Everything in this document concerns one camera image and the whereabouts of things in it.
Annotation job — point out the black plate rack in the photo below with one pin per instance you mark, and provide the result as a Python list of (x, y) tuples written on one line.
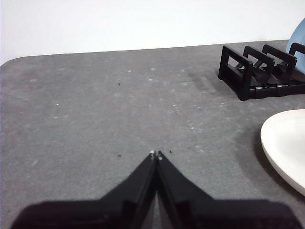
[(247, 81)]

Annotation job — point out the blue round plate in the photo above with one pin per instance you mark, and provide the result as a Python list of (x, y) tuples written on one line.
[(299, 33)]

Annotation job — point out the cream yellow round plate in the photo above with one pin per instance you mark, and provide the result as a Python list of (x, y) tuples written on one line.
[(286, 143)]

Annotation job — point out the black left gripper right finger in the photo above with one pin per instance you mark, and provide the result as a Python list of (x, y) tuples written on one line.
[(202, 212)]

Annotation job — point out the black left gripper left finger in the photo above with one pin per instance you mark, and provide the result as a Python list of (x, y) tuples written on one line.
[(119, 210)]

